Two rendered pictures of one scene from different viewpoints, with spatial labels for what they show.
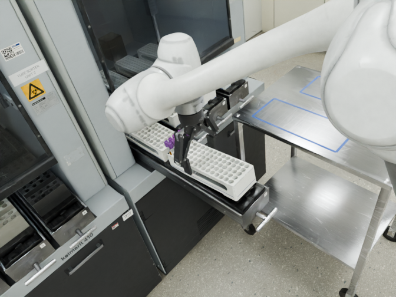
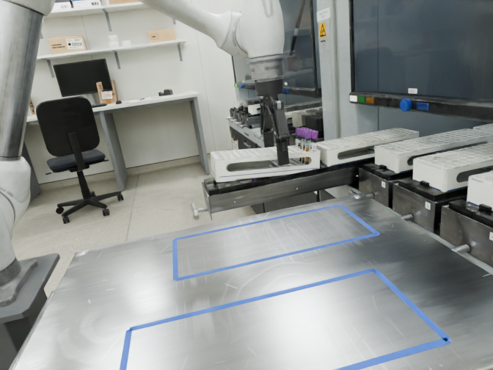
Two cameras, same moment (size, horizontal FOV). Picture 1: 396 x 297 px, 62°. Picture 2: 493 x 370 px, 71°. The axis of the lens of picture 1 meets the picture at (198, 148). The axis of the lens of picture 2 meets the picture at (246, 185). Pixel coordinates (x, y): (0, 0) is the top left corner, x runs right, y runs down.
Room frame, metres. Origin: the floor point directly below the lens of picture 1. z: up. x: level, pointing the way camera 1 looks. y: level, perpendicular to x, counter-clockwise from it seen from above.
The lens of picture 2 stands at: (1.14, -0.90, 1.12)
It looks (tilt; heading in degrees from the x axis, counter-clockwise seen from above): 19 degrees down; 117
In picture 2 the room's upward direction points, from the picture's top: 8 degrees counter-clockwise
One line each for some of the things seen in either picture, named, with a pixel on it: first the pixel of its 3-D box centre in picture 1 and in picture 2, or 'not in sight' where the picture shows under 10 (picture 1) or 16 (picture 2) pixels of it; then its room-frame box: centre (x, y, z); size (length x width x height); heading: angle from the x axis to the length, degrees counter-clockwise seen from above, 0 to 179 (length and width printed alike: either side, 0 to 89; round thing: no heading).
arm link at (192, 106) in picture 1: (187, 99); (267, 68); (0.78, 0.00, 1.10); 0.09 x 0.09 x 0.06
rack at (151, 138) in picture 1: (148, 135); (365, 147); (1.00, 0.18, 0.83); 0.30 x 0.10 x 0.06; 39
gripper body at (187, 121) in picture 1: (192, 120); (270, 97); (0.78, 0.00, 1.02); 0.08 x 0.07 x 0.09; 129
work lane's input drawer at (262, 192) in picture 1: (183, 164); (311, 175); (0.86, 0.06, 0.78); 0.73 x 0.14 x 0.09; 39
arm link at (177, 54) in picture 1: (177, 66); (260, 24); (0.77, 0.01, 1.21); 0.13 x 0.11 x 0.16; 134
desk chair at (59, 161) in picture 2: not in sight; (77, 156); (-1.63, 1.21, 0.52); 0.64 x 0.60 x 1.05; 149
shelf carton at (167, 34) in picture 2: not in sight; (161, 37); (-1.43, 2.53, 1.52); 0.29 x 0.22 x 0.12; 37
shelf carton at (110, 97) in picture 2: not in sight; (108, 92); (-1.97, 2.09, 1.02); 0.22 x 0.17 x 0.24; 128
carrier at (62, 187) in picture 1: (51, 198); (312, 124); (0.76, 0.50, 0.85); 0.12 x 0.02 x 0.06; 129
